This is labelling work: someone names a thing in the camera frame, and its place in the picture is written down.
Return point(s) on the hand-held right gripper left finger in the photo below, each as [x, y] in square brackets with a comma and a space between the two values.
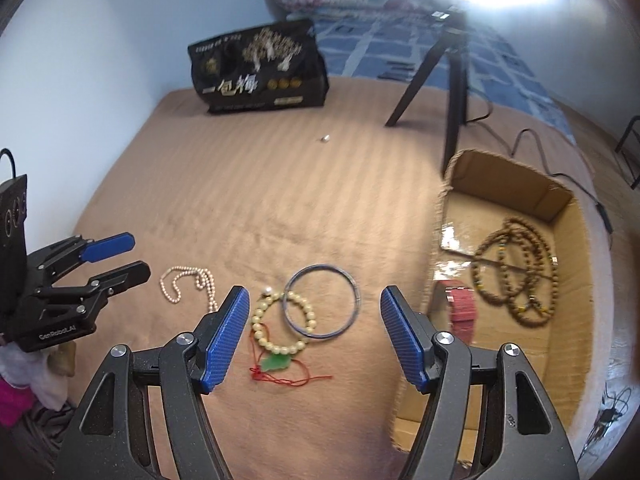
[225, 340]

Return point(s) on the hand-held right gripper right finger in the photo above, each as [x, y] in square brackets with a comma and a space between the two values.
[400, 340]

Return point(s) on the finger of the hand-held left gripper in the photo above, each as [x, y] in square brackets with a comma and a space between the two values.
[112, 246]
[127, 274]

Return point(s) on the thin dark bangle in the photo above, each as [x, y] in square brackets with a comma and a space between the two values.
[356, 297]

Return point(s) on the cardboard box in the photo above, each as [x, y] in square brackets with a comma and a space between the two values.
[505, 180]

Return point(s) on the white cloth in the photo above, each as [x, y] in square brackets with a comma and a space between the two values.
[25, 365]

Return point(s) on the pink cloth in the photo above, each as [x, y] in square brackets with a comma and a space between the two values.
[12, 405]

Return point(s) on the brown striped blanket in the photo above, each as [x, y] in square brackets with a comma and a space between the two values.
[225, 185]

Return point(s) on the black printed snack bag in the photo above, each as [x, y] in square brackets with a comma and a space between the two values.
[260, 70]

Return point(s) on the black tripod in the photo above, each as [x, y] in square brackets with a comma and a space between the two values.
[456, 110]

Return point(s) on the blue patterned bedsheet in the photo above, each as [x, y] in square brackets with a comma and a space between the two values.
[380, 55]

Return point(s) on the black metal clothes rack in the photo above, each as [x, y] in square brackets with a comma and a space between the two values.
[631, 145]

